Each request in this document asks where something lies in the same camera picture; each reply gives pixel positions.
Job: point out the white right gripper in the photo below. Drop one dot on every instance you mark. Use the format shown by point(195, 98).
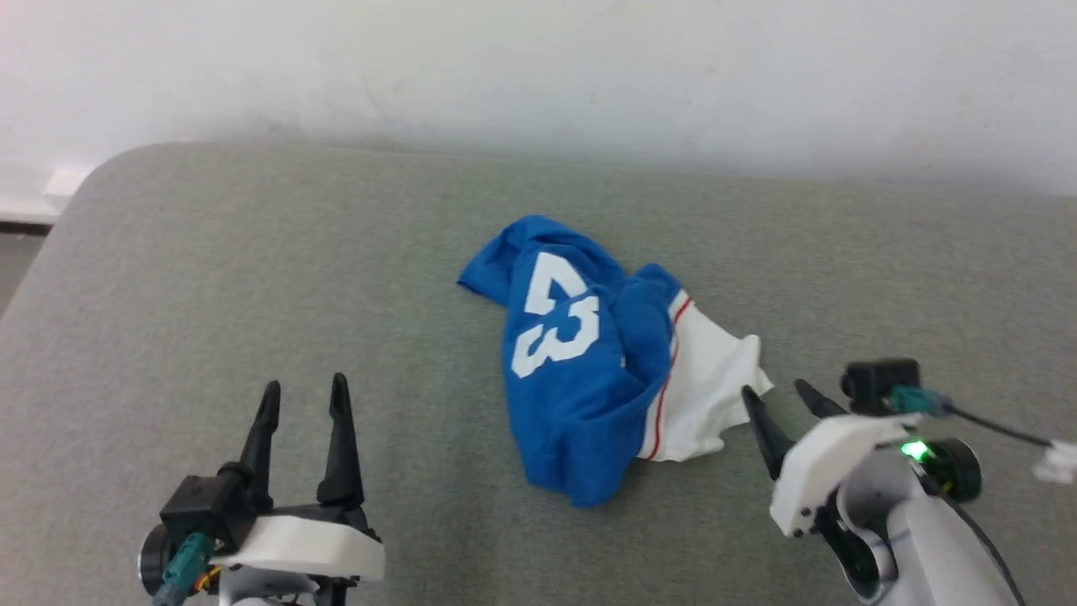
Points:
point(829, 467)

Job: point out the grey fabric sofa cushion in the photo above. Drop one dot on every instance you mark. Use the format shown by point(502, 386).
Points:
point(210, 320)

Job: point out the white skirting board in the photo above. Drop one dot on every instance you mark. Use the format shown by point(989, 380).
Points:
point(50, 189)

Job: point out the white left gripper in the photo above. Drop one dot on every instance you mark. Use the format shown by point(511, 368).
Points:
point(303, 543)

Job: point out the blue Lakers 23 jersey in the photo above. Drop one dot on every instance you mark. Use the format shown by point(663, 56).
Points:
point(580, 396)

